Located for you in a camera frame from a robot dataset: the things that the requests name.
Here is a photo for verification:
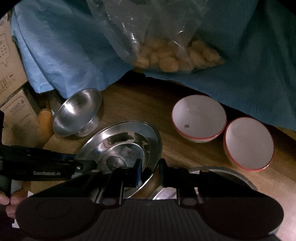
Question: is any large shiny steel plate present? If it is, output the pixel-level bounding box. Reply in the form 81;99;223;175
149;166;258;200

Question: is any steel plate with sticker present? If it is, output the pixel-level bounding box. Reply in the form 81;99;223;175
75;120;162;198

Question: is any white bowl red rim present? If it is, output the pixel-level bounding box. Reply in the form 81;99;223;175
171;95;227;143
223;117;274;172

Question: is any matte steel bowl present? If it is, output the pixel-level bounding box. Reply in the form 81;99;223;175
53;88;102;138

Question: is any person's left hand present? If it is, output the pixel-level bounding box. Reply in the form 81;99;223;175
1;181;31;219

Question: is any printed cardboard box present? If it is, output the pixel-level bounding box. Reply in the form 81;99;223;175
1;88;44;147

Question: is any wooden chair back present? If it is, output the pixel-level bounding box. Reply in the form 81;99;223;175
38;108;54;142

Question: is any upper cardboard box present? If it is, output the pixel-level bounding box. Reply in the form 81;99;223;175
0;13;27;105

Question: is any blue cloth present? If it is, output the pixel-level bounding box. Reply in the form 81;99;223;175
11;1;295;130

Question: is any clear bag of snacks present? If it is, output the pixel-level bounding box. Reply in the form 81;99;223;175
87;1;225;73

